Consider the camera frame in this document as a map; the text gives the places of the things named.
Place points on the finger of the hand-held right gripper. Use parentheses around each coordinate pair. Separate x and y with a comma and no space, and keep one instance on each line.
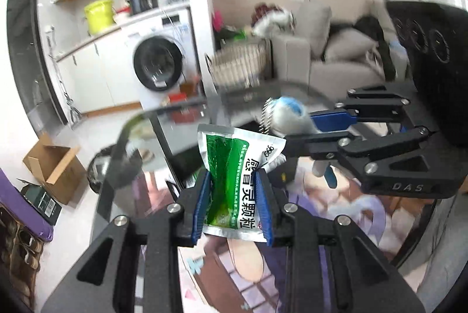
(331,121)
(384,152)

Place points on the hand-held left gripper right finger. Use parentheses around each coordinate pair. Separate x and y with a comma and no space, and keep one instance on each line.
(264,205)

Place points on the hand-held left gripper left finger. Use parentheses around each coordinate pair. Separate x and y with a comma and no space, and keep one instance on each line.
(203,205)

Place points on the white blue cloth bundle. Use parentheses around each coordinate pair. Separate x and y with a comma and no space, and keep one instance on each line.
(289,115)

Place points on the green medicine sachet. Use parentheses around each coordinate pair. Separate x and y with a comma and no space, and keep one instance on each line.
(237,170)

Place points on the black storage box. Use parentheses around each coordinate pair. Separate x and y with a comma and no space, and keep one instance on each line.
(186,163)

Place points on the printed table mat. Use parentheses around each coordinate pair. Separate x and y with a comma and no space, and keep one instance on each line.
(347,203)

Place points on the grey sofa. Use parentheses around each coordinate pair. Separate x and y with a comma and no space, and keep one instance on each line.
(292,61)

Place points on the black garment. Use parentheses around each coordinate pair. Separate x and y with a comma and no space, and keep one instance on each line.
(380,35)

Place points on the grey pillow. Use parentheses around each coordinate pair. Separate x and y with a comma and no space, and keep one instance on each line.
(347,44)
(314,28)

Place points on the wicker laundry basket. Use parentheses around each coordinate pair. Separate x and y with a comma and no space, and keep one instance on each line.
(237,64)

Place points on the black trash bin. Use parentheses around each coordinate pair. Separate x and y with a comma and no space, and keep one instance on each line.
(98,170)

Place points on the red box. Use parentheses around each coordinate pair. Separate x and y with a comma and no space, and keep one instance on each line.
(178,98)

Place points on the pile of clothes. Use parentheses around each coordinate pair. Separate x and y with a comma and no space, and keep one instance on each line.
(272,19)

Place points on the small cardboard box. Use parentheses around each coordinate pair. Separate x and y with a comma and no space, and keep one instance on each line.
(190,86)

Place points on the pink cloth item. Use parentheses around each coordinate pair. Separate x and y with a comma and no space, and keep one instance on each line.
(218,20)

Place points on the large cardboard box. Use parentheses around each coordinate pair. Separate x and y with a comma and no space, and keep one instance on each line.
(55,167)

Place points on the white washing machine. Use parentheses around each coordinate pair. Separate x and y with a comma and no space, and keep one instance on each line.
(161,57)

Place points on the dark green box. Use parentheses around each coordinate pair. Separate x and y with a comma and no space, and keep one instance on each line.
(40,201)

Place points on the white cabinet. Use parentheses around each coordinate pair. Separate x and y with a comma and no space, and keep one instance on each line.
(102,72)

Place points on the purple cloth item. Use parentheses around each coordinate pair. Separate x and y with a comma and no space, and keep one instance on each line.
(22,207)

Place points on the mop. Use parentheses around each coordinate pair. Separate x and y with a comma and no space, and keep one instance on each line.
(65,86)

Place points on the red basin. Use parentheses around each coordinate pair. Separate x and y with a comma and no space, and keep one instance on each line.
(121,11)

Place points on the yellow green bucket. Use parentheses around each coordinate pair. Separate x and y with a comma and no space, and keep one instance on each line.
(98,15)

